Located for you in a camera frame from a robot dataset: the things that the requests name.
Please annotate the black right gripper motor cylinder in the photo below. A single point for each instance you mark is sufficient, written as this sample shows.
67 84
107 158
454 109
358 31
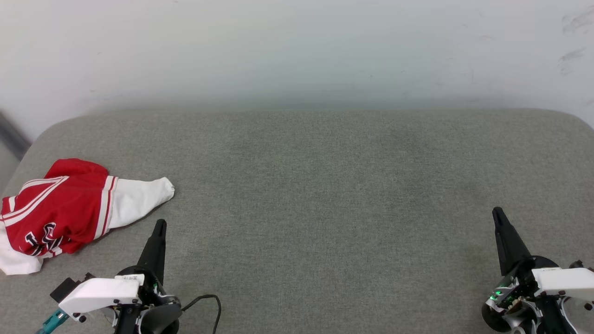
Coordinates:
493 317

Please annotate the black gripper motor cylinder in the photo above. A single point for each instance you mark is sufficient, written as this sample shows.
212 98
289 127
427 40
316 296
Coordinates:
160 320
493 317

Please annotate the red white jersey shirt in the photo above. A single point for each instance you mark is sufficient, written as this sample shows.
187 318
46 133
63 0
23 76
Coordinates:
60 208

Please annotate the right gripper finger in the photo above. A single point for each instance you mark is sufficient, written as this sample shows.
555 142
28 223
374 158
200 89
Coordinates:
508 246

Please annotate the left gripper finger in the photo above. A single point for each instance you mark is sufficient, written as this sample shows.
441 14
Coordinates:
155 253

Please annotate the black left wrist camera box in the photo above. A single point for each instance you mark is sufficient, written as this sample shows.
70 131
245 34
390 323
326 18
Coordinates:
65 288

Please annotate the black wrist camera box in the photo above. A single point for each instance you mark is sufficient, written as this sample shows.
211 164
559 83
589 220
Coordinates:
577 265
65 288

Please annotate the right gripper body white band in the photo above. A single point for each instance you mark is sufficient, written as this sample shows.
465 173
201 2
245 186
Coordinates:
561 280

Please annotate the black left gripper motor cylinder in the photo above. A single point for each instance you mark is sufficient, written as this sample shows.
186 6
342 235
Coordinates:
160 320

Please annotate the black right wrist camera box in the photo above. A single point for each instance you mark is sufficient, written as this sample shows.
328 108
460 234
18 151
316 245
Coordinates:
577 265

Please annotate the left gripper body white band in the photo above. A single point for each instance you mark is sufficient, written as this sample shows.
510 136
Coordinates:
102 292

